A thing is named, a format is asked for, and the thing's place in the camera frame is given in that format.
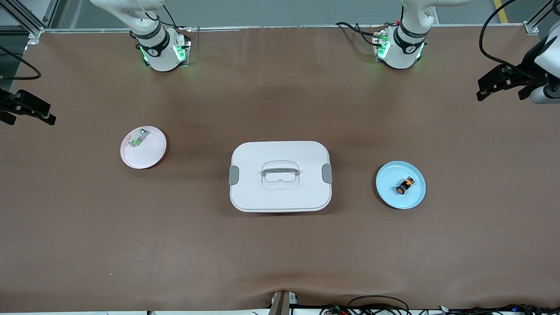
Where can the brown camera mount post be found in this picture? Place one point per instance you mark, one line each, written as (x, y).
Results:
(282, 304)

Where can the pink round plate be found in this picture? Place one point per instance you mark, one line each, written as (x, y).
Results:
(151, 157)

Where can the green push-button switch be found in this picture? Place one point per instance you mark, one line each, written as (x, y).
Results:
(138, 140)

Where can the aluminium frame corner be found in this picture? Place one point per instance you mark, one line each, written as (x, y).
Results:
(30, 24)
(531, 28)

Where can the grey box latch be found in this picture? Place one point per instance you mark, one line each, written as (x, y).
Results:
(327, 173)
(234, 175)

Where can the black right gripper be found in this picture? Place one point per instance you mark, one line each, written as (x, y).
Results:
(5, 102)

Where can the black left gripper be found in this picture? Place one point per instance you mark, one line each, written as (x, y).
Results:
(523, 75)

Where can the white lidded storage box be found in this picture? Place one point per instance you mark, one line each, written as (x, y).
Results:
(249, 197)

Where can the light blue round plate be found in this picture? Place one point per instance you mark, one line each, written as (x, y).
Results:
(389, 192)

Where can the metal table edge strip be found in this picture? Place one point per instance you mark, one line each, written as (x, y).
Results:
(284, 27)

